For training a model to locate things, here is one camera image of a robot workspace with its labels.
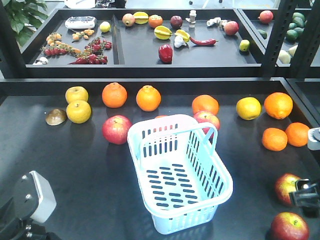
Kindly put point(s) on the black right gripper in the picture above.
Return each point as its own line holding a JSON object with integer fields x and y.
{"x": 306, "y": 195}

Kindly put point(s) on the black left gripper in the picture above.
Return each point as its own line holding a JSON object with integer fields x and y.
{"x": 16, "y": 222}

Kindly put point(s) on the red apple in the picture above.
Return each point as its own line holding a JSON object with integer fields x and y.
{"x": 204, "y": 116}
{"x": 115, "y": 129}
{"x": 289, "y": 226}
{"x": 283, "y": 186}

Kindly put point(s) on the light blue plastic basket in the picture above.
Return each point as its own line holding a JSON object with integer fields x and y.
{"x": 181, "y": 177}

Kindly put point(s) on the orange behind basket right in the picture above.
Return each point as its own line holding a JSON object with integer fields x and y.
{"x": 205, "y": 103}

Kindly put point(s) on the orange behind basket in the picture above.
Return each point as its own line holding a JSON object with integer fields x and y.
{"x": 205, "y": 103}
{"x": 161, "y": 116}

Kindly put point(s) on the orange behind basket left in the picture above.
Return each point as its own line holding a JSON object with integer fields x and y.
{"x": 161, "y": 116}

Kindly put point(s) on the small orange far right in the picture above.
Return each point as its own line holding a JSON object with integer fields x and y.
{"x": 297, "y": 134}

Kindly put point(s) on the small orange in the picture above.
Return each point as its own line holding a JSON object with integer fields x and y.
{"x": 297, "y": 134}
{"x": 274, "y": 139}

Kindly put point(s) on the small orange right front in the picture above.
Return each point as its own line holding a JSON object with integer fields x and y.
{"x": 274, "y": 139}

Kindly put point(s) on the orange with navel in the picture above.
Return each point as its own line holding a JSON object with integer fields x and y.
{"x": 278, "y": 105}

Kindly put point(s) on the yellow round citrus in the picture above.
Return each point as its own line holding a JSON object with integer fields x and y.
{"x": 248, "y": 108}

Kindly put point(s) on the brown mushroom half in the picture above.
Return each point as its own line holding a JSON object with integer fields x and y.
{"x": 56, "y": 117}

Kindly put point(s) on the yellow pear front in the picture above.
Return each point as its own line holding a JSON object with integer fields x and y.
{"x": 78, "y": 111}

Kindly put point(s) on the yellow pear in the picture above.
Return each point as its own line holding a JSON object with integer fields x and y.
{"x": 78, "y": 111}
{"x": 76, "y": 93}

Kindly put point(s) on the black wooden produce stand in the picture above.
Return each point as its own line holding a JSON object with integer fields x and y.
{"x": 94, "y": 181}

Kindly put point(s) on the yellow pear back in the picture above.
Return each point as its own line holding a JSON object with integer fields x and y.
{"x": 76, "y": 93}

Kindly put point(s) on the orange back left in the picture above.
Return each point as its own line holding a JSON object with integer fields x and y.
{"x": 114, "y": 95}

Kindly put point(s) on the red chili pepper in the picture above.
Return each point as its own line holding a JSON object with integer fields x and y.
{"x": 208, "y": 42}

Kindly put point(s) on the orange back centre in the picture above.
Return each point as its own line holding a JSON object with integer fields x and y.
{"x": 148, "y": 98}

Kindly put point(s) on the white garlic bulb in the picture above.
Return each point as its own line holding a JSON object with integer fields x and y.
{"x": 179, "y": 42}

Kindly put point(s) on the red bell pepper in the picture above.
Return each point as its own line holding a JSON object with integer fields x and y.
{"x": 165, "y": 53}

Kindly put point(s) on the green potted plant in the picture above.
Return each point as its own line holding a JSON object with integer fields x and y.
{"x": 25, "y": 17}

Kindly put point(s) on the white electronic device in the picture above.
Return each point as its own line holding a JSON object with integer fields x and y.
{"x": 80, "y": 22}

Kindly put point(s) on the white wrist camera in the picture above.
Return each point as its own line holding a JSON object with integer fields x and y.
{"x": 33, "y": 198}
{"x": 313, "y": 142}

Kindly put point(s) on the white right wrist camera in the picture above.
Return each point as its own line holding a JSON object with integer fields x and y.
{"x": 313, "y": 142}

